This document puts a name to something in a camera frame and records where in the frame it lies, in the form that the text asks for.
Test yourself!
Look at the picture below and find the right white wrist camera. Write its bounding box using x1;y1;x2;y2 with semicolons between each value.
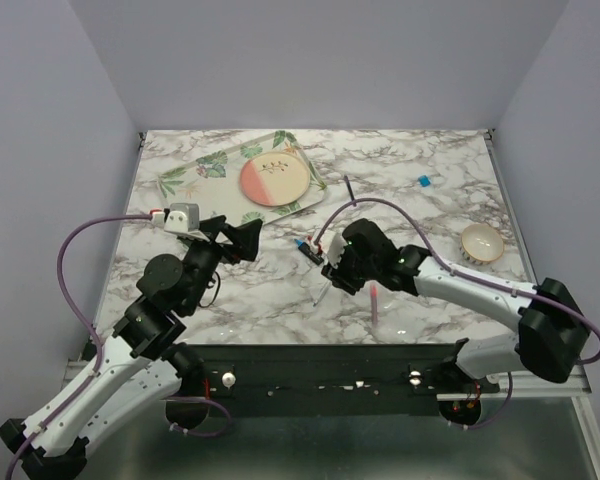
309;234;348;267

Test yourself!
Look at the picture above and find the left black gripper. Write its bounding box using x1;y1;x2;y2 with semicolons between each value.
184;215;263;314

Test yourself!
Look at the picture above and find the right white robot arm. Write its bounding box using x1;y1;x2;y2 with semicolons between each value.
321;219;591;392

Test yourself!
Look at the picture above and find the pink cream plate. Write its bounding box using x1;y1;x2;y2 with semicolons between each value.
239;151;311;207

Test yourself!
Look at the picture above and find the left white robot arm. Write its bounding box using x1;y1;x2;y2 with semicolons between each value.
0;208;263;479

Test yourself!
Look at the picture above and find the dark blue pen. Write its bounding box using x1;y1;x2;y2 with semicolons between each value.
343;175;357;208

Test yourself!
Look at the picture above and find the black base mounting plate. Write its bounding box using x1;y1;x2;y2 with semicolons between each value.
161;342;500;418

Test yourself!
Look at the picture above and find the small patterned bowl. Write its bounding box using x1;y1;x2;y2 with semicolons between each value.
460;224;505;265

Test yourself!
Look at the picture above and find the pink pen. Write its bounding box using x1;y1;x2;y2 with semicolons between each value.
370;283;379;326

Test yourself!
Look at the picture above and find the leaf patterned tray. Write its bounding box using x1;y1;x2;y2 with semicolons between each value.
157;130;327;225

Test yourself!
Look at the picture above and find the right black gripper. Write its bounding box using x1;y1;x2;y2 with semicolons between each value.
321;240;380;295

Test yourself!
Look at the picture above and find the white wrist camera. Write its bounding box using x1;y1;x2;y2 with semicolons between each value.
309;234;348;267
149;203;208;241

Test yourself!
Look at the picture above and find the black marker blue tip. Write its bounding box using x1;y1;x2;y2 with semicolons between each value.
295;239;324;265

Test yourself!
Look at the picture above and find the white pen blue tip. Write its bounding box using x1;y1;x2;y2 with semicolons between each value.
313;282;331;307

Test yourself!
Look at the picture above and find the blue pen cap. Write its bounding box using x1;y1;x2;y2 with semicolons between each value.
418;175;431;187

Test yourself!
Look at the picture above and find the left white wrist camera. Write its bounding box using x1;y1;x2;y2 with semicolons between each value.
149;203;208;241

